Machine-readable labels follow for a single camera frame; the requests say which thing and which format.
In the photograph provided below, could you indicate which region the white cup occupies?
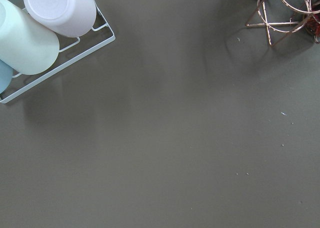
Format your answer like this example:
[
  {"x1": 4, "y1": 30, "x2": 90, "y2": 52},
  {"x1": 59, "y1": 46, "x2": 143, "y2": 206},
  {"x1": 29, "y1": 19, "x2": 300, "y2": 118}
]
[{"x1": 23, "y1": 0, "x2": 97, "y2": 37}]

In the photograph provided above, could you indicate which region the pale green cup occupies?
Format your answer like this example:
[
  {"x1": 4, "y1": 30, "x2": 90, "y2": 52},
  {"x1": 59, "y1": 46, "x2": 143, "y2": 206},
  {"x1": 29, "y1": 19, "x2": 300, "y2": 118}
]
[{"x1": 0, "y1": 0, "x2": 60, "y2": 75}]

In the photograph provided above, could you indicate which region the light blue cup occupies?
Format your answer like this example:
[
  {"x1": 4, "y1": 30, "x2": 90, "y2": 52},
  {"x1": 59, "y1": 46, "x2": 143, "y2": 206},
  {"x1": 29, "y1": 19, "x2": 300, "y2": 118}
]
[{"x1": 0, "y1": 60, "x2": 13, "y2": 93}]

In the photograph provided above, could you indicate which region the front tea bottle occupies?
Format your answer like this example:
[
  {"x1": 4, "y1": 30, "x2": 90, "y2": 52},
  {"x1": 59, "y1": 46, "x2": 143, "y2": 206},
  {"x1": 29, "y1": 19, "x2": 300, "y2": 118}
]
[{"x1": 304, "y1": 13, "x2": 320, "y2": 44}]

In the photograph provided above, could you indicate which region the copper wire bottle rack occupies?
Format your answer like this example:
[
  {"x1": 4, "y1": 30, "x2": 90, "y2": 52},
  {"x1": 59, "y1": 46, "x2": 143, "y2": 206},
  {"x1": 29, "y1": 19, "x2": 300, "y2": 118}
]
[{"x1": 245, "y1": 0, "x2": 320, "y2": 46}]

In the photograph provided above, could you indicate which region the white wire cup rack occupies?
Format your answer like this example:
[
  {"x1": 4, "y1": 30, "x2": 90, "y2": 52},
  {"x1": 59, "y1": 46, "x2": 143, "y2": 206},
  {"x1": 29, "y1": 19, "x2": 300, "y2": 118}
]
[{"x1": 0, "y1": 0, "x2": 116, "y2": 104}]

